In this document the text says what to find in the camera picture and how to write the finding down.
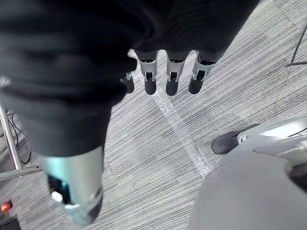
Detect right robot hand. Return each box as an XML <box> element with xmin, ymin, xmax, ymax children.
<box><xmin>0</xmin><ymin>0</ymin><xmax>261</xmax><ymax>226</ymax></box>

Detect black box with red button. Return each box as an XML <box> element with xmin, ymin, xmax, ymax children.
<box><xmin>0</xmin><ymin>201</ymin><xmax>21</xmax><ymax>230</ymax></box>

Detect dark robot foot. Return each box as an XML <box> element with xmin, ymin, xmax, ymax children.
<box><xmin>211</xmin><ymin>123</ymin><xmax>261</xmax><ymax>155</ymax></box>

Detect silver robot leg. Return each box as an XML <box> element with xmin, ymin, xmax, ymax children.
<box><xmin>187</xmin><ymin>117</ymin><xmax>307</xmax><ymax>230</ymax></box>

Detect black cable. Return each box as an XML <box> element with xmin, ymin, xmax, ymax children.
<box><xmin>0</xmin><ymin>110</ymin><xmax>32</xmax><ymax>165</ymax></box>

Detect silver metal stand frame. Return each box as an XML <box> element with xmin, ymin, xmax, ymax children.
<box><xmin>0</xmin><ymin>76</ymin><xmax>45</xmax><ymax>182</ymax></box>

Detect dark metal frame leg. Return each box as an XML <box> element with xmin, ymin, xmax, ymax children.
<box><xmin>287</xmin><ymin>28</ymin><xmax>307</xmax><ymax>68</ymax></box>

